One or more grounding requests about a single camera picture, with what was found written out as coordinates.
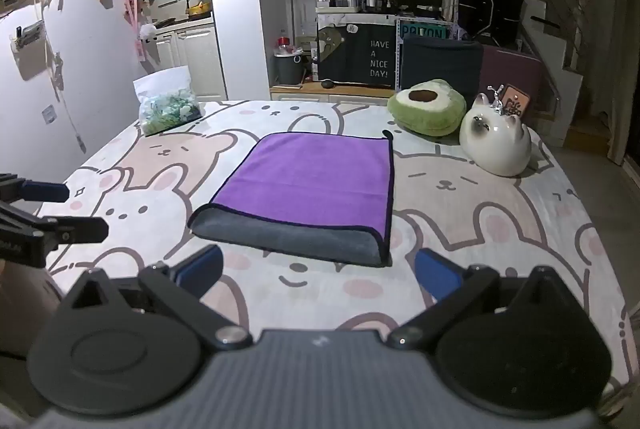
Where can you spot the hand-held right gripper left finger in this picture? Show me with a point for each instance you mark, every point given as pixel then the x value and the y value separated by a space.
pixel 201 266

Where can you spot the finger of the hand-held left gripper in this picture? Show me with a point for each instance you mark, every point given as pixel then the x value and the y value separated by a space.
pixel 82 229
pixel 46 192

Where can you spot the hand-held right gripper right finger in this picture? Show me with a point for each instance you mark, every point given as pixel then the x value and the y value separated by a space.
pixel 436 278

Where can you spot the purple and grey towel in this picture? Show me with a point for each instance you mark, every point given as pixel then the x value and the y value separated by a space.
pixel 310 179

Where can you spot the printed rabbit blanket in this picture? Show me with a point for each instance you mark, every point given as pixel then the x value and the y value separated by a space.
pixel 470 219

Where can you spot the clear bag of green bits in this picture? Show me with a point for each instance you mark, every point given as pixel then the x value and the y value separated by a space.
pixel 167 114

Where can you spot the white ceramic cat figurine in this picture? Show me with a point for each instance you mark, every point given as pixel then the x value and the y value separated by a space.
pixel 495 146

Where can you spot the green avocado plush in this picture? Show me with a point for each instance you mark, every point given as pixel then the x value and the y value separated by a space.
pixel 431 115

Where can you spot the silver ornament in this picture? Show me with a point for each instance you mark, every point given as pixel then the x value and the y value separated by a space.
pixel 496 98

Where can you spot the small orange sign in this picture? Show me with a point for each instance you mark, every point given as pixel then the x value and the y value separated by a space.
pixel 517 101

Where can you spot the grey trash bin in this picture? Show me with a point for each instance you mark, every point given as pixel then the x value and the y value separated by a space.
pixel 287 69

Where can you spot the dark grey cushion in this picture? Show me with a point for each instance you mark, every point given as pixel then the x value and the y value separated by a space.
pixel 440 61

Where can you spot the black computer mouse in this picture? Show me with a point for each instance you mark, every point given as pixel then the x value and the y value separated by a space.
pixel 328 84

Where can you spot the maroon case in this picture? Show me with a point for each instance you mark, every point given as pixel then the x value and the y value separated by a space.
pixel 512 69

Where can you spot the black lettered cabinet cloth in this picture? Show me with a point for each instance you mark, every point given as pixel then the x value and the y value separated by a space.
pixel 352 59

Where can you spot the yellow pot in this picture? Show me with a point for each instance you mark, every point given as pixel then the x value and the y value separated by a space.
pixel 197 6

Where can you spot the teal lettered sign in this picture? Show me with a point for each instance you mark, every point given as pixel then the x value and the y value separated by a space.
pixel 422 32

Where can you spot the white staircase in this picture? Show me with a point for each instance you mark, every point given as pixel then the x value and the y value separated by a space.
pixel 557 59

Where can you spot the wall pocket organizer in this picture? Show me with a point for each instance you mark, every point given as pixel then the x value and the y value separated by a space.
pixel 29 46

